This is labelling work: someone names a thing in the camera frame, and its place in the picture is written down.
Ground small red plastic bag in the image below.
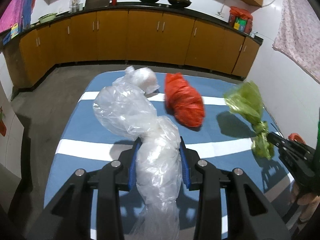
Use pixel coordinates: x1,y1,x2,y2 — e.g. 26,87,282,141
164,73,205,128

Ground long clear plastic bag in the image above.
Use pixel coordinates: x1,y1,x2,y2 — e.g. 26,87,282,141
93,83,182,239

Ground light green plastic bag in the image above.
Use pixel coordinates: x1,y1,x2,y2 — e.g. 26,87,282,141
223,81,274,160

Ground brown lower kitchen cabinets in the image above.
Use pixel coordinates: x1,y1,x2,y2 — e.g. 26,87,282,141
10,6,263,88

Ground right hand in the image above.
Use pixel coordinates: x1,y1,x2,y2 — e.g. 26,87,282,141
291,182,319,223

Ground red plastic basket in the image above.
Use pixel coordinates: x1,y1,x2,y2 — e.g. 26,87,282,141
288,133,306,144

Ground blue white striped tablecloth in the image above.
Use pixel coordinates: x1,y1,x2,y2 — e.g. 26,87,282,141
44,71,293,216

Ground small white plastic bag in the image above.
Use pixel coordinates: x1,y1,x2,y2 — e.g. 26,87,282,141
125,66,160,95

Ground pink floral hanging cloth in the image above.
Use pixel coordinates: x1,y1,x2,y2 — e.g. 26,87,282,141
273,0,319,82

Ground white cabinet with flower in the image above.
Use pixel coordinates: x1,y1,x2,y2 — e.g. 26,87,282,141
1,86,24,178

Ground red bag on counter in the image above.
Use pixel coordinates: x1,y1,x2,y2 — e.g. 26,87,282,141
228,6,253,34

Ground black wok with lid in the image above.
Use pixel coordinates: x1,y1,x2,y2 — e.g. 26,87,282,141
168,0,192,8

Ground dark cutting board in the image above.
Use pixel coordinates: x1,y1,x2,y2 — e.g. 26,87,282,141
84,0,110,10

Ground green bowl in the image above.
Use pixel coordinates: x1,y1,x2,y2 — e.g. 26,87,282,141
39,13,57,24

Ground pink purple hanging cloth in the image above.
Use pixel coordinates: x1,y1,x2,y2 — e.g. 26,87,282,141
1,0,36,33

